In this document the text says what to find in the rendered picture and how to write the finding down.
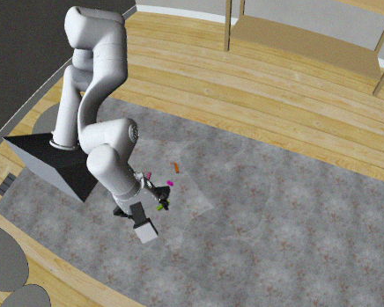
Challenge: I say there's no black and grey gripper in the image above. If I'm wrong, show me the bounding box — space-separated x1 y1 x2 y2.
113 177 170 220

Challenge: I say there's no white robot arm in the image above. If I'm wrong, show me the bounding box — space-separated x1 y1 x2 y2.
49 6 159 243

